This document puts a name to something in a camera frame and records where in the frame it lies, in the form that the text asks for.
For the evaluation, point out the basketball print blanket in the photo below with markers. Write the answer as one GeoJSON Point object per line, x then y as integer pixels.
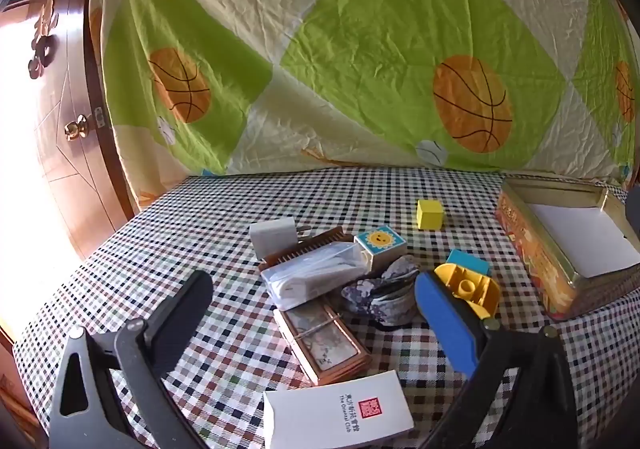
{"type": "Point", "coordinates": [350, 54]}

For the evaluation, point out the yellow toy block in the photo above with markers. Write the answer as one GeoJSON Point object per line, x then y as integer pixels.
{"type": "Point", "coordinates": [470, 290]}

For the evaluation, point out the wooden door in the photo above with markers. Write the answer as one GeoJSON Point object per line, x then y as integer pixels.
{"type": "Point", "coordinates": [65, 79]}

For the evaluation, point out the checkered tablecloth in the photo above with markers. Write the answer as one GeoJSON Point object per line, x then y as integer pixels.
{"type": "Point", "coordinates": [200, 219]}

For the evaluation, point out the wooden picture frame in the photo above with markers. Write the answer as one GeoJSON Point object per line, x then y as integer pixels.
{"type": "Point", "coordinates": [320, 336]}

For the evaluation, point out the sun print block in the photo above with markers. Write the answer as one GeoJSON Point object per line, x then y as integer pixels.
{"type": "Point", "coordinates": [382, 246]}

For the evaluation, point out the clear plastic box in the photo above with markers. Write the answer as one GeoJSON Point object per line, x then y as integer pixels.
{"type": "Point", "coordinates": [312, 271]}

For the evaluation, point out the white charger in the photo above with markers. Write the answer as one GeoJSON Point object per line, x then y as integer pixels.
{"type": "Point", "coordinates": [272, 235]}

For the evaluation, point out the gold metal tin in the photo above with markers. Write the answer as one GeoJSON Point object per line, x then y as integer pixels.
{"type": "Point", "coordinates": [535, 259]}

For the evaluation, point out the brown comb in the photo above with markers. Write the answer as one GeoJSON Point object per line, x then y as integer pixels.
{"type": "Point", "coordinates": [320, 236]}

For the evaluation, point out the yellow cube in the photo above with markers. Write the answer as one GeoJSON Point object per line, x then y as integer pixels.
{"type": "Point", "coordinates": [429, 214]}

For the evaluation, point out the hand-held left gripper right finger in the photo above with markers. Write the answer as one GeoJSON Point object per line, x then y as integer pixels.
{"type": "Point", "coordinates": [445, 324]}

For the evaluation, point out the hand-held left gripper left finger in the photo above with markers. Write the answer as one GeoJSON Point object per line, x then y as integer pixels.
{"type": "Point", "coordinates": [175, 319]}

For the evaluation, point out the blue toy block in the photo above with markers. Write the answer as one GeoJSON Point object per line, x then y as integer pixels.
{"type": "Point", "coordinates": [467, 260]}

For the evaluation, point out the white paper sheet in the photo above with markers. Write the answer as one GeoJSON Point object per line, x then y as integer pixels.
{"type": "Point", "coordinates": [585, 239]}

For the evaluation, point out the wooden door ornament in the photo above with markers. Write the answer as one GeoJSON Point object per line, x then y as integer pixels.
{"type": "Point", "coordinates": [42, 36]}

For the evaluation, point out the white cardboard box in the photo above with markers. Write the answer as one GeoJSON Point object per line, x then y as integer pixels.
{"type": "Point", "coordinates": [340, 409]}

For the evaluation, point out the brass door knob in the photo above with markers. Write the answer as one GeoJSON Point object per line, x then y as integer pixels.
{"type": "Point", "coordinates": [75, 128]}

